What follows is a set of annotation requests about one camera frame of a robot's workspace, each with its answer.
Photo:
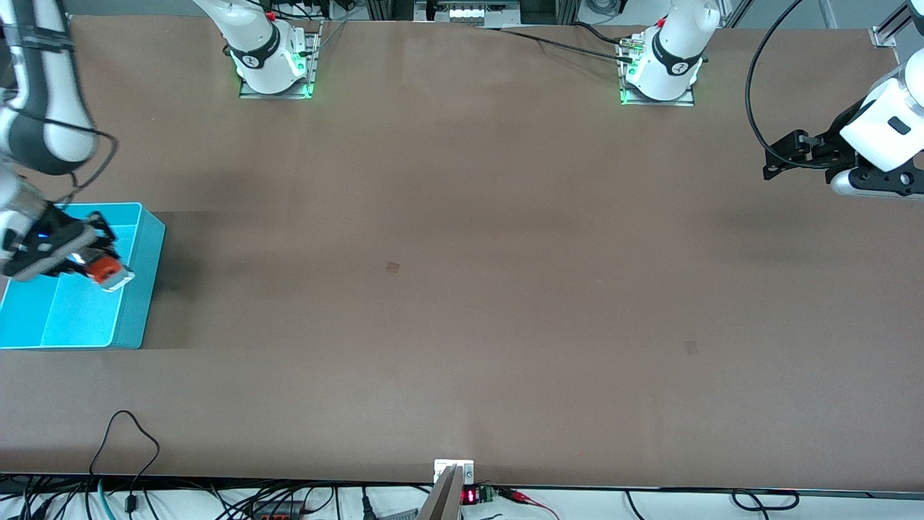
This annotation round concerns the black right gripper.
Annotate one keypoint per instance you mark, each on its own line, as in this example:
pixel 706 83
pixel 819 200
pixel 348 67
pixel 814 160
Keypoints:
pixel 63 219

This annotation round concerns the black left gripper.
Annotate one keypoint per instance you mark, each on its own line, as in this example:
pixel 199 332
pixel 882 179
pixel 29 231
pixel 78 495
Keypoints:
pixel 831 140

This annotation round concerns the orange toy bus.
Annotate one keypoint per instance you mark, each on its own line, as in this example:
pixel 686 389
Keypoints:
pixel 108 273

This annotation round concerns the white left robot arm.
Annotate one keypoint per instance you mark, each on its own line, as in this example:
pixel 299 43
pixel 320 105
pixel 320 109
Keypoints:
pixel 888 126

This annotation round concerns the blue plastic box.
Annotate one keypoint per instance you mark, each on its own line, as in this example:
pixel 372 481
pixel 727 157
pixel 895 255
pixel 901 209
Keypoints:
pixel 79 318

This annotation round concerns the aluminium corner profile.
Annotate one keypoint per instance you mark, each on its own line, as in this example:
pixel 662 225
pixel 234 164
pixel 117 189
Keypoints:
pixel 886 37

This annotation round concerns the orange power connector block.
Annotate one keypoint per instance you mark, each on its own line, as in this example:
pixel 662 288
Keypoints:
pixel 278 511

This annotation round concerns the bright lit background device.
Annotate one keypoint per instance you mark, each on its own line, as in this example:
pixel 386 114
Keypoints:
pixel 482 12

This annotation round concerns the red clip lead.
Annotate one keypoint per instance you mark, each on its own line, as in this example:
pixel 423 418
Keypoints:
pixel 523 497

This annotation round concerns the red digit display module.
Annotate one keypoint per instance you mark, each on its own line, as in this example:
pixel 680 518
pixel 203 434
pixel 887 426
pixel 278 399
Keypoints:
pixel 473 495

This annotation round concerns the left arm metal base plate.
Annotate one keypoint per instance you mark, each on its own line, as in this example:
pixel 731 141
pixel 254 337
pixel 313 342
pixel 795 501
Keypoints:
pixel 686 102

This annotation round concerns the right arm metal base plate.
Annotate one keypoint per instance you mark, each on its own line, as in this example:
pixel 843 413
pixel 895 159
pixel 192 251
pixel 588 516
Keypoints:
pixel 278 94

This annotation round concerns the white camera bracket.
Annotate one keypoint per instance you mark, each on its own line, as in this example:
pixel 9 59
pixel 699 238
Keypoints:
pixel 453 464

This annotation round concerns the grey metal camera bar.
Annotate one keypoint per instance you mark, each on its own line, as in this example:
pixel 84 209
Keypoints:
pixel 442 502

